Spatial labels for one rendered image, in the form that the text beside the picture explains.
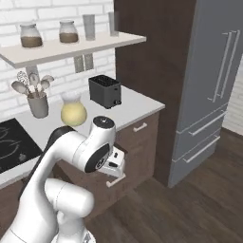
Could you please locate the black toaster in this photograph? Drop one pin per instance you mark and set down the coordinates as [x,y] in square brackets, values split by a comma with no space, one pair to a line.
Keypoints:
[104,90]

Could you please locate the black hob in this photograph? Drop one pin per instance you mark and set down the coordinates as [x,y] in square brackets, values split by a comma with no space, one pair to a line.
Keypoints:
[12,145]

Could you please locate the white spoon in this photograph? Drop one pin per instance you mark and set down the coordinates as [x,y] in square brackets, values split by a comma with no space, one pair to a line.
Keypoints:
[47,78]
[44,84]
[19,87]
[33,80]

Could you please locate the grey fridge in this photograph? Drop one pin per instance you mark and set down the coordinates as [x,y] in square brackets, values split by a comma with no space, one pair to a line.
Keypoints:
[205,95]

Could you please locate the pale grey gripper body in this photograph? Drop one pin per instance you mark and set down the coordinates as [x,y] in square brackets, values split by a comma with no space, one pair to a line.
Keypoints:
[114,171]

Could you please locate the grey utensil pot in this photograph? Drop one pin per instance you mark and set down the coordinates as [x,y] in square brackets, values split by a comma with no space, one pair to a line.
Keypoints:
[38,105]

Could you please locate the yellow glass jug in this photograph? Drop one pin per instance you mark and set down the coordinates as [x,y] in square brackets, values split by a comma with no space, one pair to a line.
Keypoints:
[73,113]

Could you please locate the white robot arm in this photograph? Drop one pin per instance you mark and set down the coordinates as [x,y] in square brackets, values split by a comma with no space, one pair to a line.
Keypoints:
[38,177]

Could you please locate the white wall shelf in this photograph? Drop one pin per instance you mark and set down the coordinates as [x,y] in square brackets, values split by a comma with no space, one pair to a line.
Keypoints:
[63,47]

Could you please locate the brown drawer front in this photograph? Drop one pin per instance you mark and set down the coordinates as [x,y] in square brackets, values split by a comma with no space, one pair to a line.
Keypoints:
[148,136]

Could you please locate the clear drinking glass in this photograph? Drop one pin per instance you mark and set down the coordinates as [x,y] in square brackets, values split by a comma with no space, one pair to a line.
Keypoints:
[89,28]
[113,24]

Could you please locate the dark brown tall cabinet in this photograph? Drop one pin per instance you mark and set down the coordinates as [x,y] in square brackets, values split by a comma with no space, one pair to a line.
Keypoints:
[152,57]

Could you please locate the brown open drawer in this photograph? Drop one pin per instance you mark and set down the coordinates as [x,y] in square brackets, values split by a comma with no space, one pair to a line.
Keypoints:
[110,196]

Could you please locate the grey shelf bracket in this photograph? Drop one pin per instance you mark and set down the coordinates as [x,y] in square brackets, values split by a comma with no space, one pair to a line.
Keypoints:
[32,69]
[84,62]

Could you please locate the glass jar with brown contents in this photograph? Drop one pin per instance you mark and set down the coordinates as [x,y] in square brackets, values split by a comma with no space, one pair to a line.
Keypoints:
[68,32]
[30,36]

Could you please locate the white whisk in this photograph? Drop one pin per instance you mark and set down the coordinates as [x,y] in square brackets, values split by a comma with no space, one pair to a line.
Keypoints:
[23,78]

